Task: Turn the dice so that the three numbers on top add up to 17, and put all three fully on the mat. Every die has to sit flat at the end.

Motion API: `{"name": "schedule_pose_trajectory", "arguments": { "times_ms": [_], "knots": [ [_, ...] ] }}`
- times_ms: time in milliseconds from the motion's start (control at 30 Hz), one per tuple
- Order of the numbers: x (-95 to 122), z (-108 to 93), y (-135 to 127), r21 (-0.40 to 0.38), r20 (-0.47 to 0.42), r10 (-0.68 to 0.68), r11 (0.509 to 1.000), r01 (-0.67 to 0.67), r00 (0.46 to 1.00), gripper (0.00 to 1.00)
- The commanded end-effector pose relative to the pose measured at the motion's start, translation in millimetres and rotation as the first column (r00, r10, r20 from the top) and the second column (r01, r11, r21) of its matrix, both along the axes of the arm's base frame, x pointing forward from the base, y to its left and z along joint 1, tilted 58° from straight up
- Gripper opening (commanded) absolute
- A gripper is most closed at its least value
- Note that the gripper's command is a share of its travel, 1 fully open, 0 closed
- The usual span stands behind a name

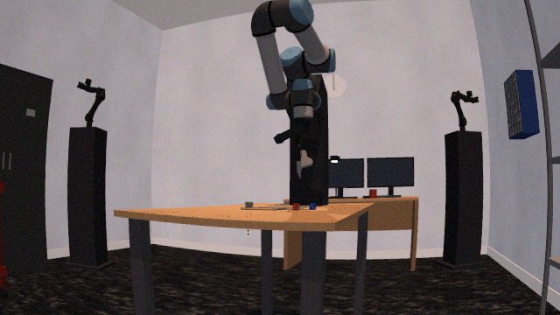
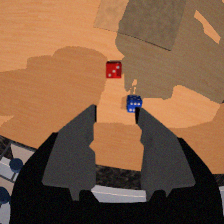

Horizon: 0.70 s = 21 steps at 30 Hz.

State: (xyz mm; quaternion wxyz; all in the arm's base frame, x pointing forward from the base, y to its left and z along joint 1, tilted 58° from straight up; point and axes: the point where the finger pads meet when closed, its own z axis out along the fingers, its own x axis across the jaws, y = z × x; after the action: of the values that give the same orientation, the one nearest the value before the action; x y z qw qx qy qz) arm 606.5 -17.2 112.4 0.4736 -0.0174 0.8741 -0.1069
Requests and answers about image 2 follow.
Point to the dark blue die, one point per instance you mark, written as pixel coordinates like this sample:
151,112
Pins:
132,102

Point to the red die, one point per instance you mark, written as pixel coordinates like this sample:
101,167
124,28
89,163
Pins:
113,70

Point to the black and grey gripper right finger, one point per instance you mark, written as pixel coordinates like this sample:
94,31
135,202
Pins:
173,166

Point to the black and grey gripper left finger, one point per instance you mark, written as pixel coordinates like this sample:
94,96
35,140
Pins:
58,170

